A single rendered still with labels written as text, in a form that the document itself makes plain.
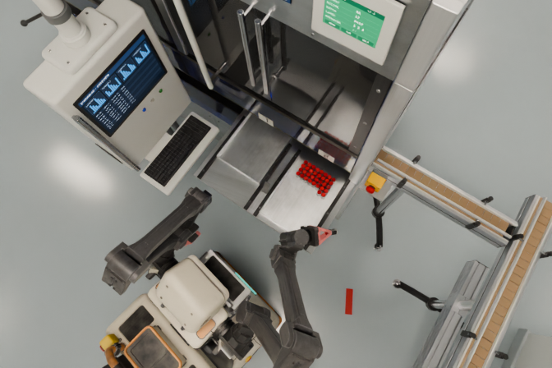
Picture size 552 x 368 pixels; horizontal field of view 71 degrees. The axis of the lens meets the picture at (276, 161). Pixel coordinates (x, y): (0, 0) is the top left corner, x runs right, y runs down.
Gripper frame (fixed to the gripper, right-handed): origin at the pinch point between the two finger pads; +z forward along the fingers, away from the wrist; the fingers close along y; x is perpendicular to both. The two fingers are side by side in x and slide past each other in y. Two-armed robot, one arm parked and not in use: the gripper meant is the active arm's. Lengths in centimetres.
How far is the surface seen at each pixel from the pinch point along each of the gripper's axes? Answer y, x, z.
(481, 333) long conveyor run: 19, -47, 58
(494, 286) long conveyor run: 17, -32, 72
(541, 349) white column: -5, -86, 138
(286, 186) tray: -42.6, 16.8, 6.3
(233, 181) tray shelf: -56, 21, -16
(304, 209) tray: -35.5, 5.0, 11.3
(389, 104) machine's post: 40, 42, -1
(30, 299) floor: -188, -50, -118
